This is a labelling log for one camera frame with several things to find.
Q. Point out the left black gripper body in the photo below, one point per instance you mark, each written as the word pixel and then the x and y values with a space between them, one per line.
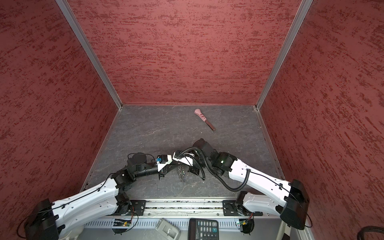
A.
pixel 162 173

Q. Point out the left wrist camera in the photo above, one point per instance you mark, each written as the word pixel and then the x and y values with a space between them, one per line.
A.
pixel 163 161

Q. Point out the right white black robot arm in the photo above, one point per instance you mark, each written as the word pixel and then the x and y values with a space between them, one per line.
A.
pixel 291 198

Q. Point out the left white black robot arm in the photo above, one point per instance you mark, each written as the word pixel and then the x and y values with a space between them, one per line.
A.
pixel 61 219

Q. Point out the aluminium front rail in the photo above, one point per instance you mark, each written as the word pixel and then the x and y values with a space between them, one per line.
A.
pixel 207 207

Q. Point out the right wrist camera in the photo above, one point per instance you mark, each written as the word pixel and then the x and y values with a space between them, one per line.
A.
pixel 186 158

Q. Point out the aluminium corner post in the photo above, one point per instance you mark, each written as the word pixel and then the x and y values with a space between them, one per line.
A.
pixel 81 36
pixel 290 37

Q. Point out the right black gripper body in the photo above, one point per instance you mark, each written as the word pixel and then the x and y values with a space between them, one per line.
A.
pixel 195 169

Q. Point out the black calculator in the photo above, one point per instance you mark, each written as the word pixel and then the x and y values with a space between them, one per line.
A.
pixel 203 229

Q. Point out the pink handled knife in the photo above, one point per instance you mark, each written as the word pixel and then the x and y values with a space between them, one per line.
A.
pixel 204 119

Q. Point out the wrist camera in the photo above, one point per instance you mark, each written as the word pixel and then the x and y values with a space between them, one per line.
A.
pixel 186 158
pixel 163 161

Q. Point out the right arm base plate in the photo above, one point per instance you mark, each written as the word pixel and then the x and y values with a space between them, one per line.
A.
pixel 236 208

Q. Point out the right aluminium corner post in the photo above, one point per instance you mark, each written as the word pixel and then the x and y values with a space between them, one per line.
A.
pixel 290 37

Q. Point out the left aluminium corner post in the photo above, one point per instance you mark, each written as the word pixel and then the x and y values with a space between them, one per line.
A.
pixel 81 36

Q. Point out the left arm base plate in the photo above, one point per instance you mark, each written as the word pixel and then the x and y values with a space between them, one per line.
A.
pixel 131 207

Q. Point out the grey plastic device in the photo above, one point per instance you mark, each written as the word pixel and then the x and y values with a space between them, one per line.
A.
pixel 167 230

